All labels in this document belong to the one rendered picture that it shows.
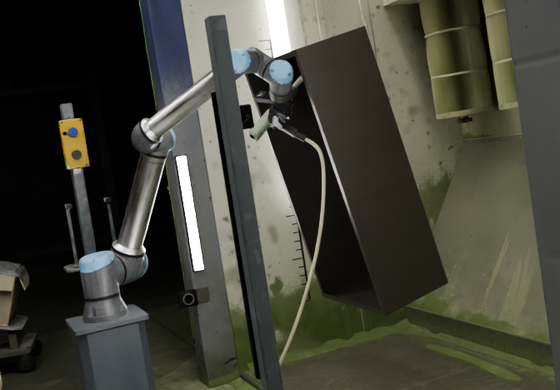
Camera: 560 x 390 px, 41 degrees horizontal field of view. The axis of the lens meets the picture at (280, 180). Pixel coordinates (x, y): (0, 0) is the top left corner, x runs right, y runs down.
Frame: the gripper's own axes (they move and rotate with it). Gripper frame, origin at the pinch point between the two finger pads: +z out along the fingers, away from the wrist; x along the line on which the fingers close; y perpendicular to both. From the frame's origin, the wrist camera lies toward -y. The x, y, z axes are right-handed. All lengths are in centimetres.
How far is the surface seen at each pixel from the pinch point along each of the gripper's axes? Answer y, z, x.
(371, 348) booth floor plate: 77, 145, -12
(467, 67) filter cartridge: 47, 59, 128
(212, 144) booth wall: -49, 79, 16
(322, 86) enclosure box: 12.4, -16.2, 16.2
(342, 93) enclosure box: 20.0, -11.9, 20.7
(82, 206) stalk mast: -89, 92, -48
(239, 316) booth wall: 7, 131, -40
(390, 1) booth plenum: -13, 60, 149
